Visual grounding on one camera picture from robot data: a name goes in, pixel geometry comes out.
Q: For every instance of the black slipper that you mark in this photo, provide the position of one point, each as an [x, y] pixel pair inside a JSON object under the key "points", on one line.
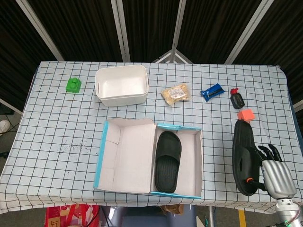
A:
{"points": [[166, 170], [243, 146]]}

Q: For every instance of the black bottle red cap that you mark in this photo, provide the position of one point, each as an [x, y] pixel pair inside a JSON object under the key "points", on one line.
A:
{"points": [[237, 100]]}

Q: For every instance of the orange cube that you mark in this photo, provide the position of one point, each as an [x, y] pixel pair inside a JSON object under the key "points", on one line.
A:
{"points": [[246, 114]]}

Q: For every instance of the blue snack packet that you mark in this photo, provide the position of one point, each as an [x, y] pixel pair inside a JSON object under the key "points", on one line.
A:
{"points": [[211, 92]]}

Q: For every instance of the blue-grey chair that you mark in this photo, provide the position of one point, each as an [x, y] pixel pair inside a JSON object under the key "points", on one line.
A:
{"points": [[142, 218]]}

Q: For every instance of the brown paper bag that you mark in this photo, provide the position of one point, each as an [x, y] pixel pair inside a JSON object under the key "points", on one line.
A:
{"points": [[171, 209]]}

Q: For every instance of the metal table leg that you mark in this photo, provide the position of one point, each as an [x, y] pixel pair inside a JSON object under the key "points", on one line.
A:
{"points": [[211, 216]]}

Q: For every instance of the red patterned bag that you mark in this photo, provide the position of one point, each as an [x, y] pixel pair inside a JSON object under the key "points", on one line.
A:
{"points": [[68, 216]]}

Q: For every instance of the blue and white shoe box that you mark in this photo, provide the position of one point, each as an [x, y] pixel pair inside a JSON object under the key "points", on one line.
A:
{"points": [[132, 156]]}

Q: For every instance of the white plastic bin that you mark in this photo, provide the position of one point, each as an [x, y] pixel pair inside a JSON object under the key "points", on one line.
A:
{"points": [[120, 82]]}

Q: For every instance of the checked tablecloth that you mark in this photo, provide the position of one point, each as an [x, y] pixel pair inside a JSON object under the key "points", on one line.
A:
{"points": [[59, 123]]}

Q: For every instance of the black folding screen white frame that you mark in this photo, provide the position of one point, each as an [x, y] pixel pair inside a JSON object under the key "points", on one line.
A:
{"points": [[82, 23]]}

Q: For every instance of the green toy block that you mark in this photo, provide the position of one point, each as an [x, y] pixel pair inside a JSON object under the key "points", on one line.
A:
{"points": [[73, 86]]}

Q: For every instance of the metal screen foot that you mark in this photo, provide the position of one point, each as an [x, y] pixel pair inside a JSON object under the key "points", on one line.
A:
{"points": [[174, 55]]}

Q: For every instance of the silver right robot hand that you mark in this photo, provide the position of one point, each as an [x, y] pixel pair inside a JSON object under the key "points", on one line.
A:
{"points": [[279, 177]]}

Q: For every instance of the clear bag of nuts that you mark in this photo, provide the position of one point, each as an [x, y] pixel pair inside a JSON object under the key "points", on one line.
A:
{"points": [[176, 93]]}

